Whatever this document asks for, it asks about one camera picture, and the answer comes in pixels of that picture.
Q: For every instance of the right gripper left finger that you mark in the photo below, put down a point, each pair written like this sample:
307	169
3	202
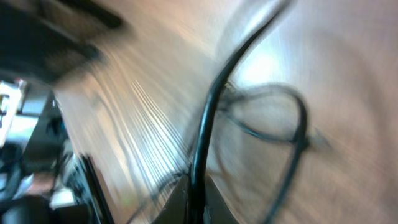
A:
175	209

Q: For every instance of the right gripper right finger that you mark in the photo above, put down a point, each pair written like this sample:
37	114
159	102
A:
216	209

